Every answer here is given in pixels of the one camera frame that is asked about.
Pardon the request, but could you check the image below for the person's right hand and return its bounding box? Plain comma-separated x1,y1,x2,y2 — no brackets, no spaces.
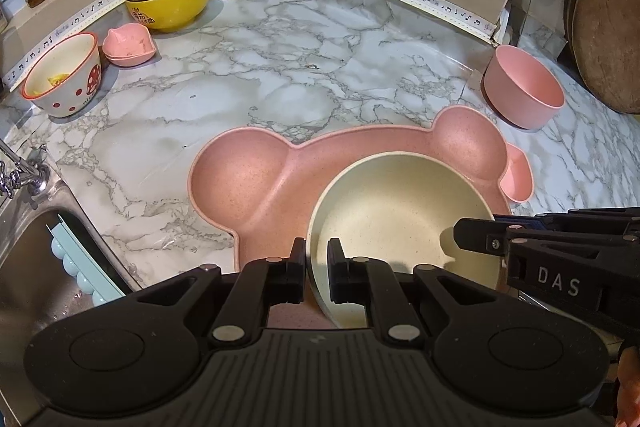
615,347,640,427

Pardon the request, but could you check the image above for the stainless steel sink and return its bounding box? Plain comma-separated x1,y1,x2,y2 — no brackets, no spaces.
0,176,140,426

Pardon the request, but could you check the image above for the round wooden cutting board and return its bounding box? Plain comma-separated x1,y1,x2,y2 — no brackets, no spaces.
563,0,639,115

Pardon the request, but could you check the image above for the chrome sink faucet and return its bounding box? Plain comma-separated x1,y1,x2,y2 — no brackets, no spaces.
1,141,50,199

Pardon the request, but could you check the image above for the light blue sink rack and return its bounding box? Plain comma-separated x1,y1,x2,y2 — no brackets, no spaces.
49,216,125,307

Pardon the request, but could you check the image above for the cream round bowl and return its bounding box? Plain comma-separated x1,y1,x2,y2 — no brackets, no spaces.
307,152,501,329

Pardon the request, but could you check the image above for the white bowl with red mushroom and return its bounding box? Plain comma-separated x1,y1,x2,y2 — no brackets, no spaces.
21,31,102,118

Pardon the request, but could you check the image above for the pink bear-shaped plate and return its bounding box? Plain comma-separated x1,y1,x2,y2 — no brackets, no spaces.
188,105,509,328

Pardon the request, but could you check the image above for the pink round bowl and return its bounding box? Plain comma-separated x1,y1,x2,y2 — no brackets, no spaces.
482,46,565,130

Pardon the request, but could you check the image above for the small pink animal dish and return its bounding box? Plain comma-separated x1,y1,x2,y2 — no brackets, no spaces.
102,23,156,67

